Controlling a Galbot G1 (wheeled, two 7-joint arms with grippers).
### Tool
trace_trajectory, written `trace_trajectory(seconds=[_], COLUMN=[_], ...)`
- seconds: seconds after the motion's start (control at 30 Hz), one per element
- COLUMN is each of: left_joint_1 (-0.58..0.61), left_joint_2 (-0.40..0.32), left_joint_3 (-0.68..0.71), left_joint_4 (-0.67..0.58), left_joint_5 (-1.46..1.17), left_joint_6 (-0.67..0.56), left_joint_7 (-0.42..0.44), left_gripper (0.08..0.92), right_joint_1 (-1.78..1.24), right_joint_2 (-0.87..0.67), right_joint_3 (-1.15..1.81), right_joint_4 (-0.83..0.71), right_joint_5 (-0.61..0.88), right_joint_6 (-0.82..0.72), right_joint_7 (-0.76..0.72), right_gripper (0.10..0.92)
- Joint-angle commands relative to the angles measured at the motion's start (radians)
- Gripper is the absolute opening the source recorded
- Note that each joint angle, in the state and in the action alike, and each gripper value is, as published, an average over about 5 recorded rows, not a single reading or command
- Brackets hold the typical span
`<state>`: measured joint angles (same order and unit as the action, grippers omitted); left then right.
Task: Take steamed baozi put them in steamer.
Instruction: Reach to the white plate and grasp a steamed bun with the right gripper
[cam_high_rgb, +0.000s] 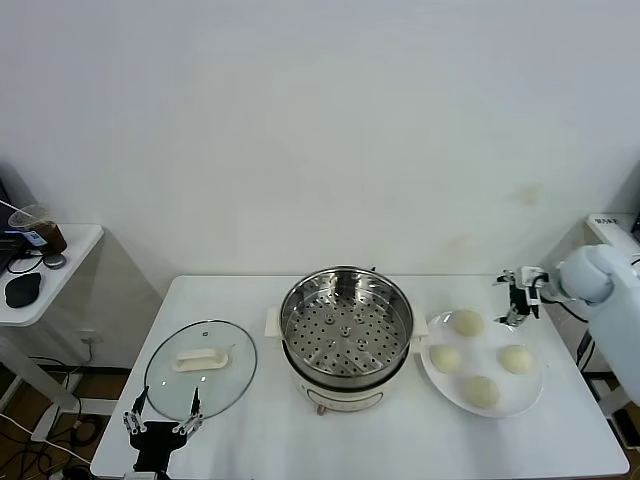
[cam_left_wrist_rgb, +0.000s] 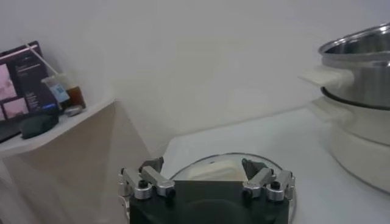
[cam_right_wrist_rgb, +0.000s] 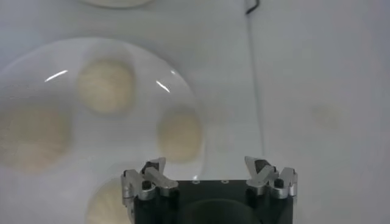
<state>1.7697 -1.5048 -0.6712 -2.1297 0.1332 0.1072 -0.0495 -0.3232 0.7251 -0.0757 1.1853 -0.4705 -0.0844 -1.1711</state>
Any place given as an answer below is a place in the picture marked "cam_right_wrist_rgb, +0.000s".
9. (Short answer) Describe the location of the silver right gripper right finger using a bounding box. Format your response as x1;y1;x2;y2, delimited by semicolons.
244;155;299;200

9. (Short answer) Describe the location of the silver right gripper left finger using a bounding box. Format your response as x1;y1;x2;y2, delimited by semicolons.
121;156;180;208

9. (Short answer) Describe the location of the white steamed baozi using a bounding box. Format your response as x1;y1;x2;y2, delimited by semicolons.
76;57;135;116
0;102;73;175
157;110;204;164
85;178;135;224

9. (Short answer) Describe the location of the white round plate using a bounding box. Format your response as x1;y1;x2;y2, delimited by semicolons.
0;37;205;224

